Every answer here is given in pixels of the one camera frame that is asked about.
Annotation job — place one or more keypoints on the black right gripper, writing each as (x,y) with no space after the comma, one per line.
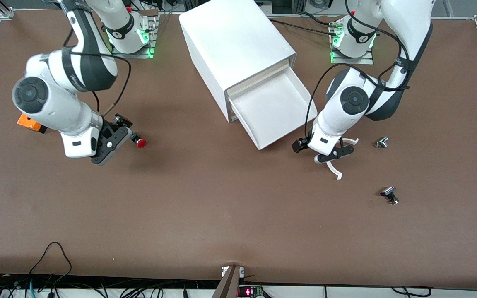
(120,121)

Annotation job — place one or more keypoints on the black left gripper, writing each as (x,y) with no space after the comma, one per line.
(299,145)

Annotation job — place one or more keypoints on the red push button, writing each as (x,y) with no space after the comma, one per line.
(141,143)

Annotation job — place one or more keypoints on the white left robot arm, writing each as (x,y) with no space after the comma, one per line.
(346,107)

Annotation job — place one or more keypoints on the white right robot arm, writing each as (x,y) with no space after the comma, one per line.
(56,103)

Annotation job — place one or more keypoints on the white drawer cabinet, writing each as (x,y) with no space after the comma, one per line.
(230,41)

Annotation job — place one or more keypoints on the white curved plastic piece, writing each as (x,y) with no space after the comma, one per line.
(336,171)

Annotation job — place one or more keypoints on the orange box with black base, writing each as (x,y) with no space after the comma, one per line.
(25,121)

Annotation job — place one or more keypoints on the device with red display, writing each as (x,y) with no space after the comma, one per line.
(247,292)

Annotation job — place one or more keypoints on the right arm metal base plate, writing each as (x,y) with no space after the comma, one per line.
(133,56)

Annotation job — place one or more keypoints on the black knob switch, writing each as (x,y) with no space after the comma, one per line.
(389,193)

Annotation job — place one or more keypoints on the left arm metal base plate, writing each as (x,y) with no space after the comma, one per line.
(358,61)

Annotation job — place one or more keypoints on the white table clamp bracket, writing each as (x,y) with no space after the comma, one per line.
(224,271)

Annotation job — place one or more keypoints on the brown wooden post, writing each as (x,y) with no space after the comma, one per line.
(228,285)

